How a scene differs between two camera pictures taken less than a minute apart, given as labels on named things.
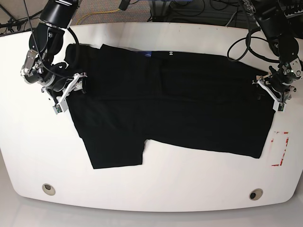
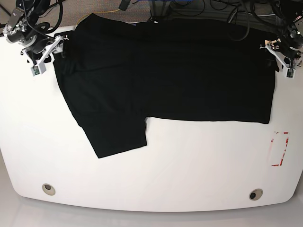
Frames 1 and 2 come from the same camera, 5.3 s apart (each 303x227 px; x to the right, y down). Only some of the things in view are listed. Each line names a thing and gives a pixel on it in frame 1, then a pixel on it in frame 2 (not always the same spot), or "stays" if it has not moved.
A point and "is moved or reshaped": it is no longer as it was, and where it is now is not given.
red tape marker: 271,140 stays
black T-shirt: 131,96 is moved or reshaped
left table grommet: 48,189 stays
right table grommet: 255,194 stays
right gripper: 279,81 → 289,53
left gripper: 55,79 → 34,46
